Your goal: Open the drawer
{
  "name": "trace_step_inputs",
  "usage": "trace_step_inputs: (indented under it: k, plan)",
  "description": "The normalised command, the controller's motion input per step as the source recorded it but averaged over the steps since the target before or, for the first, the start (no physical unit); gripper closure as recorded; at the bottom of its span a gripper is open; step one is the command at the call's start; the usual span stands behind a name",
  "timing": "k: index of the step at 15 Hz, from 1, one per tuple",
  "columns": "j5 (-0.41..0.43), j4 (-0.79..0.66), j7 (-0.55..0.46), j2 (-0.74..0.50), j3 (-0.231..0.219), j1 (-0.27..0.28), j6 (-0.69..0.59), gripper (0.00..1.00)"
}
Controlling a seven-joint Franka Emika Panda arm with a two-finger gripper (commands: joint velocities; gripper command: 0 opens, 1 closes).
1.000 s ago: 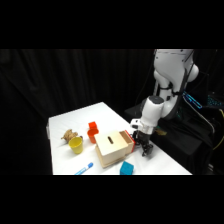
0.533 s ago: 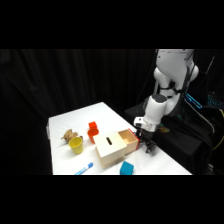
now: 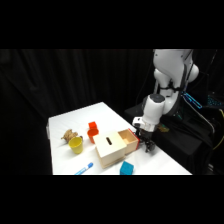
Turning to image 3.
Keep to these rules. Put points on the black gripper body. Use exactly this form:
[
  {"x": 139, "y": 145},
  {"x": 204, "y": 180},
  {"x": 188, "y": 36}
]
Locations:
[{"x": 146, "y": 136}]

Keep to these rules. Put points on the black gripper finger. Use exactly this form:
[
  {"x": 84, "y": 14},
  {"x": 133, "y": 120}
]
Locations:
[
  {"x": 146, "y": 147},
  {"x": 152, "y": 147}
]

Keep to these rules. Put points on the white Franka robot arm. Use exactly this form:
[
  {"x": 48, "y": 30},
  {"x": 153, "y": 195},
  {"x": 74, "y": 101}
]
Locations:
[{"x": 155, "y": 110}]

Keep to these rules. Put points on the blue block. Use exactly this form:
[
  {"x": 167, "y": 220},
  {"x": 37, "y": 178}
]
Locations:
[{"x": 126, "y": 168}]

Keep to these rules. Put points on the black robot stand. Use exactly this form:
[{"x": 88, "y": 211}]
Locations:
[{"x": 180, "y": 140}]

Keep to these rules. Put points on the light wooden box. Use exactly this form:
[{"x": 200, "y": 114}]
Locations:
[{"x": 110, "y": 153}]

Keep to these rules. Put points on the orange red block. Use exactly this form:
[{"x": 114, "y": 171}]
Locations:
[{"x": 92, "y": 125}]

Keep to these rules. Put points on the blue lit panel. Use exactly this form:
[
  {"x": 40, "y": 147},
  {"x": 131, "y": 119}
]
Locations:
[{"x": 192, "y": 100}]

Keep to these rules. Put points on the blue white marker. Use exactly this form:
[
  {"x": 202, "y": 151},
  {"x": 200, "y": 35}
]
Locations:
[{"x": 85, "y": 168}]

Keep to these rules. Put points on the yellow plastic cup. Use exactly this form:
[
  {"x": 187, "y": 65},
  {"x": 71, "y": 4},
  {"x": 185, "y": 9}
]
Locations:
[{"x": 76, "y": 145}]

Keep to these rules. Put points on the blue lit keyboard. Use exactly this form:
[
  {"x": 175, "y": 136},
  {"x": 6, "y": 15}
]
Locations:
[{"x": 215, "y": 101}]

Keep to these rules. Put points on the brown plush toy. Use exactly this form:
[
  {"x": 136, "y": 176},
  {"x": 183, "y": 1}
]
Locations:
[{"x": 69, "y": 135}]

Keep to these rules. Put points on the black curtain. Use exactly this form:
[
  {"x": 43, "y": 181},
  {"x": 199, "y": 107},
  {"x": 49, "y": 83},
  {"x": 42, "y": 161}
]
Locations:
[{"x": 40, "y": 86}]

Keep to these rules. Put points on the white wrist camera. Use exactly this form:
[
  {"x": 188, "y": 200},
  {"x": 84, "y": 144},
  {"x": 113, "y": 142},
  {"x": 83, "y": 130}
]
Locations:
[{"x": 138, "y": 121}]

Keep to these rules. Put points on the tan wrist mount piece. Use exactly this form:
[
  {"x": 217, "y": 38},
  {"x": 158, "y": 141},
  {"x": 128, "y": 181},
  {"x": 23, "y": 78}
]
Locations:
[{"x": 163, "y": 127}]

